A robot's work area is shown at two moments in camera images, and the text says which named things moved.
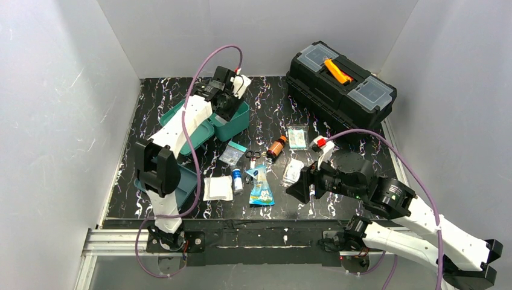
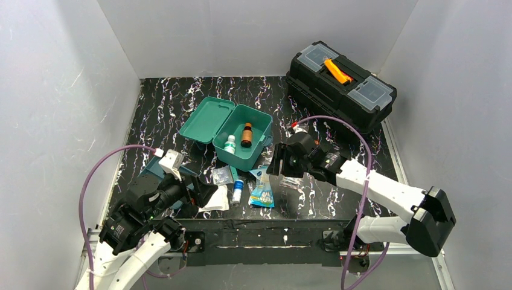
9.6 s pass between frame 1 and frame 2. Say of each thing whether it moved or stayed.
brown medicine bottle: moved
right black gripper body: moved
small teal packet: moved
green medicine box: moved
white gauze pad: moved
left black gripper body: moved
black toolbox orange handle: stayed
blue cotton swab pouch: stayed
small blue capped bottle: moved
